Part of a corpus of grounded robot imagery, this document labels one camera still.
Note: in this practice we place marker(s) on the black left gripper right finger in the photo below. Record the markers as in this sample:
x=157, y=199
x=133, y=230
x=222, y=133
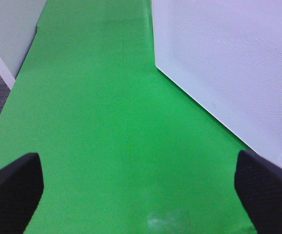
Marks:
x=258, y=184

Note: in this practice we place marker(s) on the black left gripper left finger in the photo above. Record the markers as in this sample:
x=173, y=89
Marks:
x=21, y=188

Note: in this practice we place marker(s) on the white microwave door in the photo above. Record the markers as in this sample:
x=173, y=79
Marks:
x=227, y=55

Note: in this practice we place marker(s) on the green table cover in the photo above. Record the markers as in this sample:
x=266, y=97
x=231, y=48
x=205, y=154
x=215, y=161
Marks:
x=123, y=149

